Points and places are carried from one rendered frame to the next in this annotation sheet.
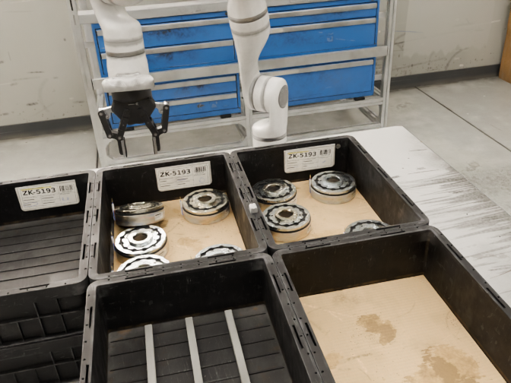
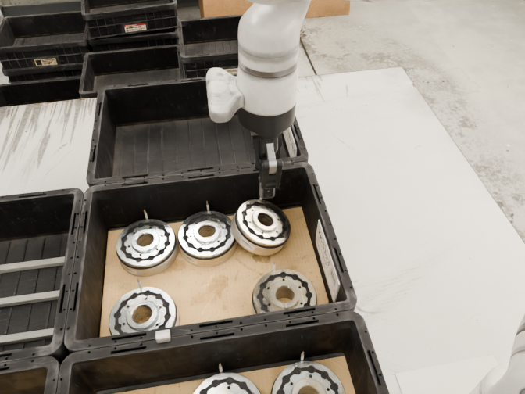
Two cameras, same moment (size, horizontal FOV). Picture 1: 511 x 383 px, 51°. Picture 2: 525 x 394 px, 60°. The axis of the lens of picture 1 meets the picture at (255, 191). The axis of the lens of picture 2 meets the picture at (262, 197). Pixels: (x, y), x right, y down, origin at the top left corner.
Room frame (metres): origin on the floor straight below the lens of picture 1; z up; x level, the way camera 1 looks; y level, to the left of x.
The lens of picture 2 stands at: (1.00, -0.25, 1.50)
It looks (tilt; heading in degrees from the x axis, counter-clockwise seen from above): 48 degrees down; 92
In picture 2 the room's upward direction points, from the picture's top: straight up
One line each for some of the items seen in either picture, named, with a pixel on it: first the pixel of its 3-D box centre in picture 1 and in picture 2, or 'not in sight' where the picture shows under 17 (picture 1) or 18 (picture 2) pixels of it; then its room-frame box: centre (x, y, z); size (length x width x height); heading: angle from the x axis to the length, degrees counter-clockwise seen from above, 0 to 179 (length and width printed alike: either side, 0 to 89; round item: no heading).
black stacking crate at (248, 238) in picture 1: (174, 230); (211, 263); (0.90, 0.17, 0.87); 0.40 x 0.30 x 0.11; 11
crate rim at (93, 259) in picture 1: (171, 209); (208, 245); (0.90, 0.17, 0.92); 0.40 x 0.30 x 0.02; 11
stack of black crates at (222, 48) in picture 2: not in sight; (232, 81); (0.82, 1.43, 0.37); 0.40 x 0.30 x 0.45; 12
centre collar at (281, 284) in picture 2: (204, 199); (284, 295); (1.03, 0.11, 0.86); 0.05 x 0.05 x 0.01
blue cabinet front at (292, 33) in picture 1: (315, 55); not in sight; (2.95, -0.37, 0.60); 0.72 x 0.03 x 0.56; 102
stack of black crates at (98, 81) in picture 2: not in sight; (141, 102); (0.43, 1.35, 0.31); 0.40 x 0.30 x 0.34; 12
